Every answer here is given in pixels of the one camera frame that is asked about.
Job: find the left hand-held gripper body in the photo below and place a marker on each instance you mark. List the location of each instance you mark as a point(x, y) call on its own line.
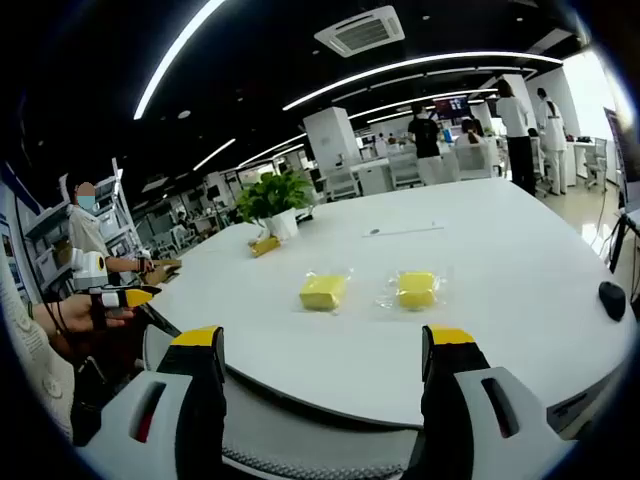
point(87, 267)

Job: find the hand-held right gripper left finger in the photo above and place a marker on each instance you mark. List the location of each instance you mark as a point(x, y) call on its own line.
point(165, 425)

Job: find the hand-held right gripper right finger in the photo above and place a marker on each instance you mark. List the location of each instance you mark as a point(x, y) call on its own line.
point(465, 425)

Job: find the yellow silicone block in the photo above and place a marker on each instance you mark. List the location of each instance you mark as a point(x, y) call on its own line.
point(324, 293)
point(416, 291)

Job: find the person's left hand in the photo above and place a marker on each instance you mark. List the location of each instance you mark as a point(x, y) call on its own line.
point(75, 312)

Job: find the brown cardboard box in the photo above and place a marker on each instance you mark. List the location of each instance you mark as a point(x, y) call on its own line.
point(162, 270)

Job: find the white storage shelving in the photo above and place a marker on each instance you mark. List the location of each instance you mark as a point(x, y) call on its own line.
point(47, 235)

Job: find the yellow packet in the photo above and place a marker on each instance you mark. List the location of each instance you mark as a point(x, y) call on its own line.
point(264, 246)

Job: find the person's beige knit top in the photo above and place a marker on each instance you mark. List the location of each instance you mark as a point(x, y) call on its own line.
point(45, 380)

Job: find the white mesh office chair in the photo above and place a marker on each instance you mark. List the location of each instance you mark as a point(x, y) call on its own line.
point(320, 445)

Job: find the green potted plant white pot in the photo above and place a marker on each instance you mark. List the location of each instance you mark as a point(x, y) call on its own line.
point(274, 202)

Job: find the black computer mouse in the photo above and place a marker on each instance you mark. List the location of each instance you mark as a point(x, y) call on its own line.
point(612, 301)

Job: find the long ceiling light strip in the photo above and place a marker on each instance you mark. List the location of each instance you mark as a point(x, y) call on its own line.
point(170, 60)

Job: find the white square pillar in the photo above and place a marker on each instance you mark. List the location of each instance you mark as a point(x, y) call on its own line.
point(332, 140)

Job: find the ceiling air conditioner vent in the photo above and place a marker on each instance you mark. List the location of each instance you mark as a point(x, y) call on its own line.
point(360, 31)

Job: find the curved ceiling light strip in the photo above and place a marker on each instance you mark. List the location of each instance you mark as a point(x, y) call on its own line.
point(425, 62)

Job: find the wall display screen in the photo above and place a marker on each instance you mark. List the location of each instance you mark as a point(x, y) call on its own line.
point(451, 107)

